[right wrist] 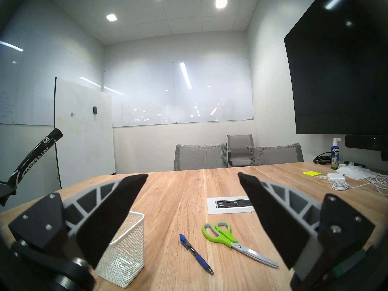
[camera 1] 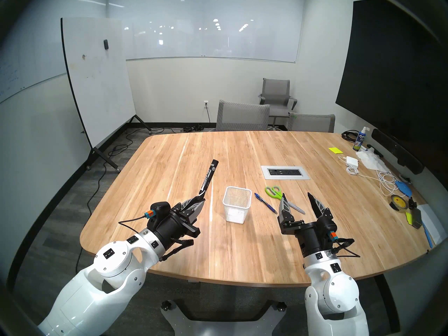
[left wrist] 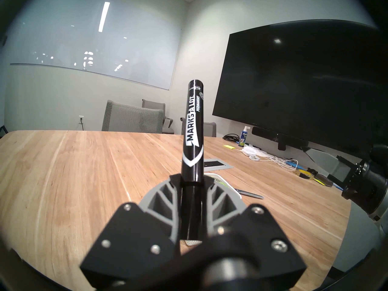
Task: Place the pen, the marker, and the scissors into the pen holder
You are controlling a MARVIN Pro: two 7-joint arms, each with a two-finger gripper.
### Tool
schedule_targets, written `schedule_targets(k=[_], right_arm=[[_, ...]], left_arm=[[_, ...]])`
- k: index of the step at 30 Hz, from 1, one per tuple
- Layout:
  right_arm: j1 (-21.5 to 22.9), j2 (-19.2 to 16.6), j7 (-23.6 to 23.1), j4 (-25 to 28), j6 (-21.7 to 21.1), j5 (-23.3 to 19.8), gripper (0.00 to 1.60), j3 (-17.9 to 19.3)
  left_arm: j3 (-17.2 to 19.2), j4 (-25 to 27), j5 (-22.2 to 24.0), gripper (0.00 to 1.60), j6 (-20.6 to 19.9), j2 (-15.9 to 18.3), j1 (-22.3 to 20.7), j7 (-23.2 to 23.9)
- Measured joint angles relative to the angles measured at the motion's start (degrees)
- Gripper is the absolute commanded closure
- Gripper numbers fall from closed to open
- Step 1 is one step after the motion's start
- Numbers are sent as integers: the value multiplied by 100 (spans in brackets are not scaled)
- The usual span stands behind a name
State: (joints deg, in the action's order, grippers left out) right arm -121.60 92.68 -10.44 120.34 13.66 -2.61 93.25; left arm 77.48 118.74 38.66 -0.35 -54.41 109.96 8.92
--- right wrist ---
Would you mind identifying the rolling whiteboard on black stand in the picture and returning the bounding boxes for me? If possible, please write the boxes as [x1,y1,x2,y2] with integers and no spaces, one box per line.
[54,77,117,189]

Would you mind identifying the black video sound bar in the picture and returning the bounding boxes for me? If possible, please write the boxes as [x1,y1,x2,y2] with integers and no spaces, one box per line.
[345,134,388,161]

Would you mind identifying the black permanent marker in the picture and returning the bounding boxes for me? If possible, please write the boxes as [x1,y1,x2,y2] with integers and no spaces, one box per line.
[6,128,64,191]

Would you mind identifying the gray swivel chair with armrests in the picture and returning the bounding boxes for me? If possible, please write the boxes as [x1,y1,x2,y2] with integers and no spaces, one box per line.
[227,134,255,168]

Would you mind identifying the blue ballpoint pen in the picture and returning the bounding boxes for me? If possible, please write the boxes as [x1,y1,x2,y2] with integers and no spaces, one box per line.
[179,233,214,276]

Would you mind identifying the crumpled white tissue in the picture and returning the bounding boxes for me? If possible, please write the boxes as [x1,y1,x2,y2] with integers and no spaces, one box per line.
[336,162,379,180]

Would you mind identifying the gray mesh office chair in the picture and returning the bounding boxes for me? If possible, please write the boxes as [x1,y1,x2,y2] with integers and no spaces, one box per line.
[247,143,304,166]
[173,142,228,172]

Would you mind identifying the large black wall television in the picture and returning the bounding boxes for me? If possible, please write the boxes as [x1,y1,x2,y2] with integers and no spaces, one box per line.
[284,0,388,135]

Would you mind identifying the green handled scissors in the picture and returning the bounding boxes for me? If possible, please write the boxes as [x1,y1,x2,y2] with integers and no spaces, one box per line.
[202,221,280,269]

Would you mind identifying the white charger cable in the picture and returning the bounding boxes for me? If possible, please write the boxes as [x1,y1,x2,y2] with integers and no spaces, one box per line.
[317,174,388,197]

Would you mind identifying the whiteboard cleaner spray bottle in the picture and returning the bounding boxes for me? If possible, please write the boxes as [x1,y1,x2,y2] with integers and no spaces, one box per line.
[330,138,341,170]

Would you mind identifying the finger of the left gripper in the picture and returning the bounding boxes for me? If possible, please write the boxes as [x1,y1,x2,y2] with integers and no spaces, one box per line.
[0,181,17,207]

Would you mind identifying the wall whiteboard with handwriting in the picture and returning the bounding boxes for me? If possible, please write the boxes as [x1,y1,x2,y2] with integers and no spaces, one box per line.
[0,27,105,126]

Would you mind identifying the white mesh pen holder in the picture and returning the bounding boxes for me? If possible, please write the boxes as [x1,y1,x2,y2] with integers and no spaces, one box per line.
[95,211,145,288]

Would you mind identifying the silver table power outlet panel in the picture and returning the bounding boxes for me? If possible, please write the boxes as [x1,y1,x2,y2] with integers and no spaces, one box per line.
[207,196,255,215]

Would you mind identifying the wide wall glass whiteboard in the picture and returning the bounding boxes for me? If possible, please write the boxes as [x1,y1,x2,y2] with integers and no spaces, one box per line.
[103,58,254,128]

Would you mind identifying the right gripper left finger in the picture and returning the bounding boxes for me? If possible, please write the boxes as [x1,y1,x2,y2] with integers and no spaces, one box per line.
[8,173,149,269]

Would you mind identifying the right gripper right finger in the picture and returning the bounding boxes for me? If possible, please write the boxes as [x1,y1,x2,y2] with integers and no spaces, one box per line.
[237,172,376,276]

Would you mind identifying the coiled black cable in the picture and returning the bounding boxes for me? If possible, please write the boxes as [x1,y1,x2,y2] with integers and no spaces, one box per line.
[313,152,332,165]

